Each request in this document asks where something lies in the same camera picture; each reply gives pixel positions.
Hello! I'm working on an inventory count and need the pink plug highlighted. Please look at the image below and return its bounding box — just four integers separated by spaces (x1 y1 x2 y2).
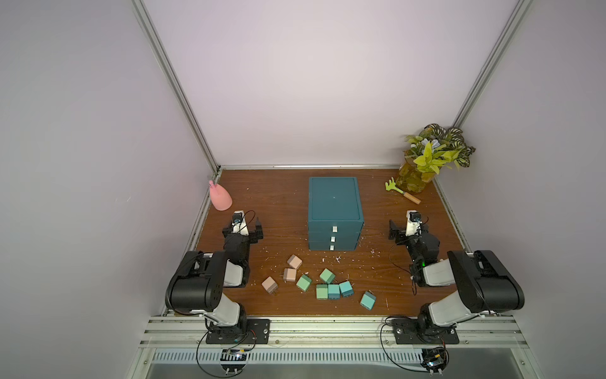
261 276 279 295
283 268 297 283
287 254 302 270

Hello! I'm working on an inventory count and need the teal drawer cabinet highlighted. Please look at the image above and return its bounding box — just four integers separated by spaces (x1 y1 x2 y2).
307 177 365 251

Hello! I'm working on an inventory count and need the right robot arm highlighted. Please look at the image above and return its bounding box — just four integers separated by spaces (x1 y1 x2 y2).
388 213 525 337

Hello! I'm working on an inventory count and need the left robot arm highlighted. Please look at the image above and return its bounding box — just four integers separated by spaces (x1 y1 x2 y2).
165 220 264 336

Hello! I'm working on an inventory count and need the pink spray bottle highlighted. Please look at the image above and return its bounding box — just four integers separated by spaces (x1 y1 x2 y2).
209 180 233 212

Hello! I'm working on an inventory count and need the green toy rake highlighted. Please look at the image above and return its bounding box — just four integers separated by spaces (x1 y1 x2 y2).
385 178 421 205

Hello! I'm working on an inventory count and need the green plug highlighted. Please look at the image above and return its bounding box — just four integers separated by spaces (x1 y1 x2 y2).
320 268 336 284
296 275 312 292
316 284 328 300

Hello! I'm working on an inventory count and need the teal plug far right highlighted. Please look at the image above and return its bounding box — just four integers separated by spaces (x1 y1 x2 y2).
360 291 377 310

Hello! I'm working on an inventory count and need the teal plug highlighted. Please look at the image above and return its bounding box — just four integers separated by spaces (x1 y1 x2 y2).
339 281 354 298
360 291 377 310
328 284 341 300

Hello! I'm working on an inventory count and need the teal plug bottom right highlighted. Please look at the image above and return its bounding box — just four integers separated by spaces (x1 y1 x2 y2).
339 281 354 298

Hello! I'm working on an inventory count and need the artificial plant in vase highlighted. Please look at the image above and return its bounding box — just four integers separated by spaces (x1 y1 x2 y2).
395 123 476 194

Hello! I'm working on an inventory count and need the green plug upper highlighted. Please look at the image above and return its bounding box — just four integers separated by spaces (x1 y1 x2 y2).
320 268 336 284

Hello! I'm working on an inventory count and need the green plug bottom left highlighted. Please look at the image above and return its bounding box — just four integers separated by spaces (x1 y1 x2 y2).
316 284 328 300

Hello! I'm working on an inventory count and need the teal plug bottom middle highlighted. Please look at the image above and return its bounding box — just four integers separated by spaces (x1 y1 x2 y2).
328 284 341 300

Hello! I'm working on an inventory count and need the left electronics board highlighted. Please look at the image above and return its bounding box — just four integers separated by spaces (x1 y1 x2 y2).
219 349 249 377

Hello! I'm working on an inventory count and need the electronics board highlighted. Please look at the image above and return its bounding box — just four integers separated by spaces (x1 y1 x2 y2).
219 349 249 377
421 347 450 375

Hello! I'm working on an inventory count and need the right electronics board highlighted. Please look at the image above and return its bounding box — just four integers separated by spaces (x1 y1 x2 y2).
421 347 450 375

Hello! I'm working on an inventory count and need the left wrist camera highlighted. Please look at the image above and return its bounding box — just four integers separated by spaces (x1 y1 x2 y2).
231 211 249 236

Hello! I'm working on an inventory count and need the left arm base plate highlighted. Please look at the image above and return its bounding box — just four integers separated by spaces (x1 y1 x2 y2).
205 318 271 345

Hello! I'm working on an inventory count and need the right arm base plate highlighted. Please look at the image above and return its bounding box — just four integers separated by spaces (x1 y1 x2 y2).
389 318 460 345

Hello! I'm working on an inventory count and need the aluminium front rail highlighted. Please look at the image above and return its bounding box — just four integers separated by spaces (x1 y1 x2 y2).
139 316 529 348

